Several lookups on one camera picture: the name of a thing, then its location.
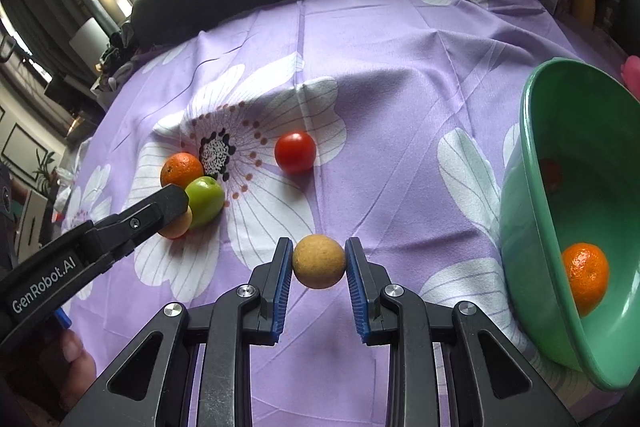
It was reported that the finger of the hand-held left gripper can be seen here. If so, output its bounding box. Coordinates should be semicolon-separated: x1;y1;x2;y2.
84;184;190;269

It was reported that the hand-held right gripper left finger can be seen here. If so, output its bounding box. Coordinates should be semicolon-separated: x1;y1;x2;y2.
59;237;294;427

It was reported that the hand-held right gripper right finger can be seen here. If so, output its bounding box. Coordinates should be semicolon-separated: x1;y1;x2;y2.
345;237;581;427

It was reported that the yellow-orange round fruit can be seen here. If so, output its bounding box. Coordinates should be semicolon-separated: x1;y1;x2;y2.
157;206;193;240

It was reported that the tan round fruit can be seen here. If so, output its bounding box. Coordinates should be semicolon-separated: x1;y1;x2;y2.
292;234;347;290

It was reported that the large orange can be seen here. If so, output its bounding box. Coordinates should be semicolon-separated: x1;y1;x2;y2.
160;153;205;188

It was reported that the green plastic bowl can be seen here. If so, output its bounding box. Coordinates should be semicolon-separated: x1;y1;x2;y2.
500;58;640;392

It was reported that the person's left hand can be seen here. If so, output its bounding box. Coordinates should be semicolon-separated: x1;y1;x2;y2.
30;329;98;413

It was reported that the green apple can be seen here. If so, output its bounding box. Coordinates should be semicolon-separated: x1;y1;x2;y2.
184;177;226;229

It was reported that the potted plant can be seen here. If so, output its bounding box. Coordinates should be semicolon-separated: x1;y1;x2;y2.
32;149;61;195

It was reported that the red tomato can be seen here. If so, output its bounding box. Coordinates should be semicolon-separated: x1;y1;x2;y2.
274;132;317;174

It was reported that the purple floral cloth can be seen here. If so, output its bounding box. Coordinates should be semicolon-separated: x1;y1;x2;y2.
59;0;640;427

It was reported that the small dark red fruit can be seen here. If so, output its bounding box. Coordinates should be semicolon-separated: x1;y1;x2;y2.
540;158;563;194

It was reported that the small mandarin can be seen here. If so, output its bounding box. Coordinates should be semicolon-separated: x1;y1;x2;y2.
561;243;611;318

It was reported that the pink plush toy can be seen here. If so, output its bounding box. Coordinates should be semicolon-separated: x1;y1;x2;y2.
620;57;640;100

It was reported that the yellow bottle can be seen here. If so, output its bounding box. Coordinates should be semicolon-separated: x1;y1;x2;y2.
571;0;597;28

